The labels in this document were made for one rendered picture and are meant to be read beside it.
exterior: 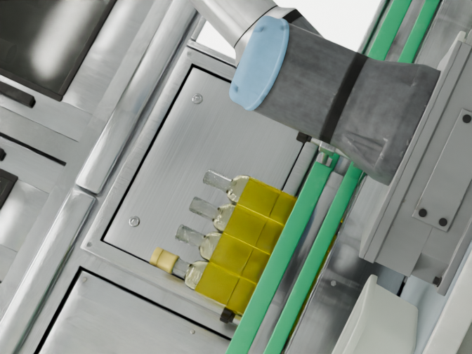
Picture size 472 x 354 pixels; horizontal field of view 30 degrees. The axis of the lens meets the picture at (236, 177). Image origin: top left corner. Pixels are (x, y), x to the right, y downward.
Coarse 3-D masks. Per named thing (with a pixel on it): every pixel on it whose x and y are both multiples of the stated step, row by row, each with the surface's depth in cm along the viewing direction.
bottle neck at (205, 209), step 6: (198, 198) 160; (192, 204) 159; (198, 204) 159; (204, 204) 160; (210, 204) 160; (192, 210) 160; (198, 210) 159; (204, 210) 159; (210, 210) 159; (204, 216) 160; (210, 216) 159
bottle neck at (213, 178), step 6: (210, 174) 160; (216, 174) 161; (222, 174) 161; (204, 180) 161; (210, 180) 161; (216, 180) 160; (222, 180) 160; (228, 180) 160; (216, 186) 161; (222, 186) 160
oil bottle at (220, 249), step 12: (204, 240) 157; (216, 240) 156; (228, 240) 156; (204, 252) 156; (216, 252) 156; (228, 252) 156; (240, 252) 156; (252, 252) 156; (216, 264) 156; (228, 264) 155; (240, 264) 155; (252, 264) 155; (264, 264) 155; (240, 276) 155; (252, 276) 154; (312, 288) 154
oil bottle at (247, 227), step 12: (228, 204) 158; (216, 216) 158; (228, 216) 157; (240, 216) 157; (252, 216) 157; (216, 228) 158; (228, 228) 157; (240, 228) 157; (252, 228) 157; (264, 228) 157; (276, 228) 157; (240, 240) 157; (252, 240) 156; (264, 240) 156; (276, 240) 156; (264, 252) 157
